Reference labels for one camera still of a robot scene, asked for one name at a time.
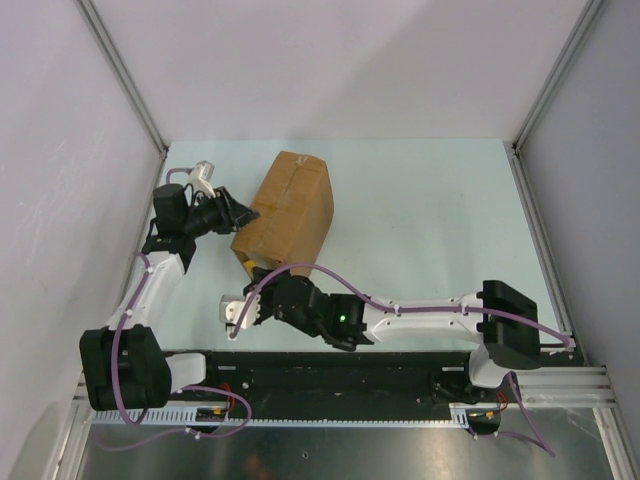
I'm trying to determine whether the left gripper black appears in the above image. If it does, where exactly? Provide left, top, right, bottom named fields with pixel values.
left=184, top=187, right=260, bottom=239

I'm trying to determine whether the brown cardboard express box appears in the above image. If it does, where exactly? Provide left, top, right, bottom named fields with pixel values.
left=231, top=151, right=334, bottom=278

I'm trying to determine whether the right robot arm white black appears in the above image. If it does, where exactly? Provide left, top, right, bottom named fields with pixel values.
left=228, top=270, right=541, bottom=401

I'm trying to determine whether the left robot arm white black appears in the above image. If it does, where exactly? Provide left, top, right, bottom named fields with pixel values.
left=79, top=183, right=259, bottom=411

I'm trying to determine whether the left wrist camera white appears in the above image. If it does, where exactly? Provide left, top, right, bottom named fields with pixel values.
left=188, top=161, right=216, bottom=198

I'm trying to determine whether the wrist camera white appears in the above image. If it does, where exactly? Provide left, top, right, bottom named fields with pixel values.
left=219, top=295, right=261, bottom=334
left=188, top=161, right=216, bottom=198

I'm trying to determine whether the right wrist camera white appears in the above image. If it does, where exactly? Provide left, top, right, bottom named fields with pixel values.
left=219, top=295, right=261, bottom=334

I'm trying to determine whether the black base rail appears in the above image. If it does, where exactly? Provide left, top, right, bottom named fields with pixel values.
left=162, top=349, right=586, bottom=421

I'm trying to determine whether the left aluminium frame post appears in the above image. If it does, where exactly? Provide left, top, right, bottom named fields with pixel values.
left=72, top=0, right=169, bottom=154

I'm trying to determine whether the aluminium frame post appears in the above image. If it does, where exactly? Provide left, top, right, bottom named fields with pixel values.
left=72, top=0, right=169, bottom=154
left=512, top=0, right=609, bottom=154

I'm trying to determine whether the white slotted cable duct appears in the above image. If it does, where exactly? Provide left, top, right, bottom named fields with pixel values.
left=89, top=402, right=501, bottom=430

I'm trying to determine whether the right aluminium frame post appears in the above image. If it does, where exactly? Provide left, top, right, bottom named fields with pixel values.
left=512, top=0, right=609, bottom=154

